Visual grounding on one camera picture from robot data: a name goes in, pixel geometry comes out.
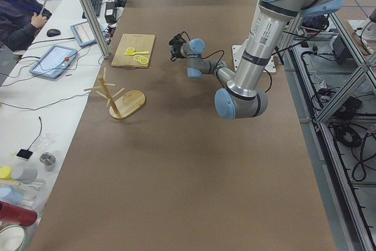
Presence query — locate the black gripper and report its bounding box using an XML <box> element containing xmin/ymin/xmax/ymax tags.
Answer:
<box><xmin>170</xmin><ymin>44</ymin><xmax>185</xmax><ymax>62</ymax></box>

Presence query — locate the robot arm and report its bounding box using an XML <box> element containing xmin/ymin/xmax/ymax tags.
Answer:
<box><xmin>169</xmin><ymin>0</ymin><xmax>344</xmax><ymax>119</ymax></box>

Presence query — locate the wooden cup storage rack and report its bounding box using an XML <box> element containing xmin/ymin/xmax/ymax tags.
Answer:
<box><xmin>84</xmin><ymin>68</ymin><xmax>146</xmax><ymax>120</ymax></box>

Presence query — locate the grey cup lying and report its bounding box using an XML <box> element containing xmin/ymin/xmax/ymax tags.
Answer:
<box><xmin>11</xmin><ymin>166</ymin><xmax>38</xmax><ymax>184</ymax></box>

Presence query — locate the yellow cup lying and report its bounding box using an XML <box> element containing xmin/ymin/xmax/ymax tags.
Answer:
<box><xmin>0</xmin><ymin>166</ymin><xmax>13</xmax><ymax>179</ymax></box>

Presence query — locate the light blue cup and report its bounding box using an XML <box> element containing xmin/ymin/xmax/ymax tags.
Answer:
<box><xmin>1</xmin><ymin>186</ymin><xmax>24</xmax><ymax>205</ymax></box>

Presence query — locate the yellow plastic knife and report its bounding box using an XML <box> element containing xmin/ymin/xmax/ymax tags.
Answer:
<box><xmin>124</xmin><ymin>51</ymin><xmax>150</xmax><ymax>56</ymax></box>

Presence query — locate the bamboo cutting board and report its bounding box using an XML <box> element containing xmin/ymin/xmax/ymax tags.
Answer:
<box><xmin>111</xmin><ymin>34</ymin><xmax>155</xmax><ymax>68</ymax></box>

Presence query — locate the lemon slice row near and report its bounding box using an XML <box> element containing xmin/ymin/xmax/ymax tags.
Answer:
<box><xmin>138</xmin><ymin>57</ymin><xmax>149</xmax><ymax>65</ymax></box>

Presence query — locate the lemon slice row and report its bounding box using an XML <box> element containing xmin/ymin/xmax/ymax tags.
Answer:
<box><xmin>138</xmin><ymin>57</ymin><xmax>149</xmax><ymax>65</ymax></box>
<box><xmin>137</xmin><ymin>56</ymin><xmax>147</xmax><ymax>63</ymax></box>

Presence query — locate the lemon slice row middle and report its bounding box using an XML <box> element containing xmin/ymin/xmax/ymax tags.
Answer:
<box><xmin>137</xmin><ymin>56</ymin><xmax>147</xmax><ymax>63</ymax></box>

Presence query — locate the black power adapter box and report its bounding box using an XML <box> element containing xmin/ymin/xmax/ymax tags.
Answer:
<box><xmin>105</xmin><ymin>2</ymin><xmax>118</xmax><ymax>24</ymax></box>

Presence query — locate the black keyboard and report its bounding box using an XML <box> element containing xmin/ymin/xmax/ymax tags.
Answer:
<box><xmin>82</xmin><ymin>0</ymin><xmax>103</xmax><ymax>19</ymax></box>

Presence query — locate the teach pendant tablet far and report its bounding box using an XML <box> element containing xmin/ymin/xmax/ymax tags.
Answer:
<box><xmin>70</xmin><ymin>21</ymin><xmax>96</xmax><ymax>48</ymax></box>

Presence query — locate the teach pendant tablet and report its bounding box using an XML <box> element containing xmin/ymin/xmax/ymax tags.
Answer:
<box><xmin>29</xmin><ymin>45</ymin><xmax>78</xmax><ymax>79</ymax></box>
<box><xmin>70</xmin><ymin>21</ymin><xmax>96</xmax><ymax>48</ymax></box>

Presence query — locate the teach pendant tablet near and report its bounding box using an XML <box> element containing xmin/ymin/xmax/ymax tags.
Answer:
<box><xmin>29</xmin><ymin>45</ymin><xmax>78</xmax><ymax>79</ymax></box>

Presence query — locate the black computer mouse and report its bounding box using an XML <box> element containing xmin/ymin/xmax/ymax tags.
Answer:
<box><xmin>46</xmin><ymin>28</ymin><xmax>61</xmax><ymax>37</ymax></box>

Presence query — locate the seated person in blue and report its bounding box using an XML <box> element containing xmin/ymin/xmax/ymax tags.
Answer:
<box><xmin>1</xmin><ymin>0</ymin><xmax>52</xmax><ymax>51</ymax></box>

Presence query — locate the black square sensor pad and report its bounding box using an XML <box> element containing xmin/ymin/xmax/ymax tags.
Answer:
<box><xmin>16</xmin><ymin>149</ymin><xmax>33</xmax><ymax>160</ymax></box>

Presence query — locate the red thermos bottle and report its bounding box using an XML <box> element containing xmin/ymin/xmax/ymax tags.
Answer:
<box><xmin>1</xmin><ymin>201</ymin><xmax>38</xmax><ymax>226</ymax></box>

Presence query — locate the white green-rimmed bowl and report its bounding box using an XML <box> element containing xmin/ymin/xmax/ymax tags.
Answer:
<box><xmin>0</xmin><ymin>225</ymin><xmax>26</xmax><ymax>251</ymax></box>

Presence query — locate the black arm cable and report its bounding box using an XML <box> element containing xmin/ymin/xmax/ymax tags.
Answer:
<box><xmin>202</xmin><ymin>49</ymin><xmax>227</xmax><ymax>66</ymax></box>

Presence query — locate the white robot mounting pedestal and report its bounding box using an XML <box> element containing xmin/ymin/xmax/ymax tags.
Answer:
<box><xmin>231</xmin><ymin>39</ymin><xmax>277</xmax><ymax>73</ymax></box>

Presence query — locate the aluminium frame post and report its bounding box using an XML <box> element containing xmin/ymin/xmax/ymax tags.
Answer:
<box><xmin>79</xmin><ymin>0</ymin><xmax>109</xmax><ymax>59</ymax></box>

